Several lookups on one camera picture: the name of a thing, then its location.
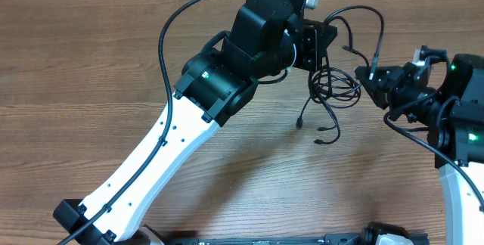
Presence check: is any black usb cable thin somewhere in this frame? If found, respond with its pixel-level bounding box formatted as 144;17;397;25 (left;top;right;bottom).
296;49;361;145

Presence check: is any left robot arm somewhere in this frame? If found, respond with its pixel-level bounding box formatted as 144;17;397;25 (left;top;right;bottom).
53;0;327;244

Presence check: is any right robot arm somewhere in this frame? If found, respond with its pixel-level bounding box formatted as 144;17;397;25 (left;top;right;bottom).
355;46;483;244

